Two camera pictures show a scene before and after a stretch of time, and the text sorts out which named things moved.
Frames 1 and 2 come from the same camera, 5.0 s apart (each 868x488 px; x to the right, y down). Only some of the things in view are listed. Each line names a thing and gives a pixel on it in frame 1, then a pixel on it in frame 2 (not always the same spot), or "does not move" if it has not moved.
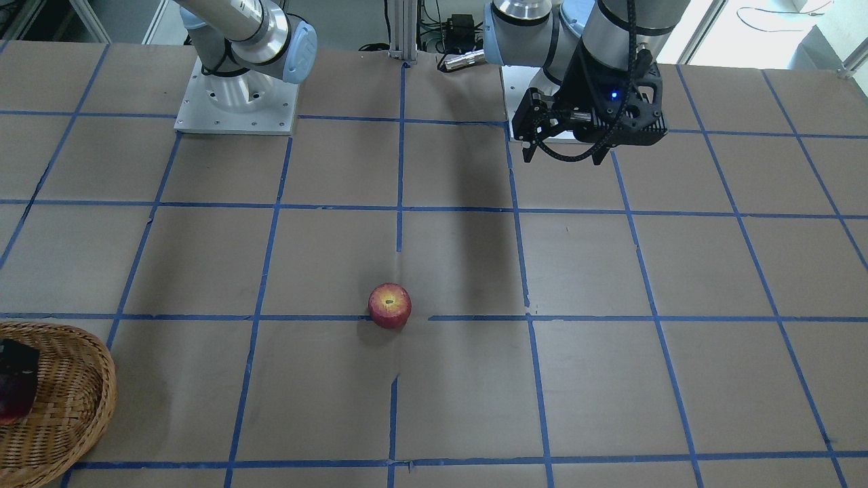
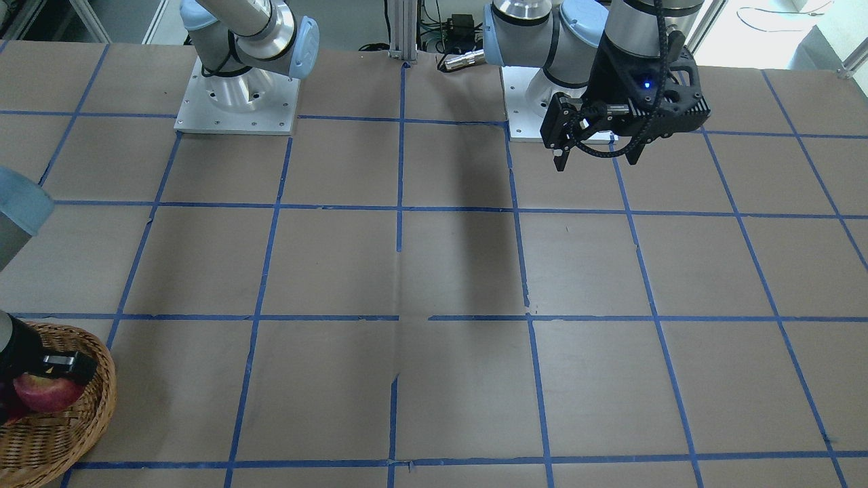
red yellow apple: x=390 y=305 → x=43 y=394
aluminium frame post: x=403 y=30 does not move
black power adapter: x=459 y=33 does not move
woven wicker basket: x=73 y=403 does not move
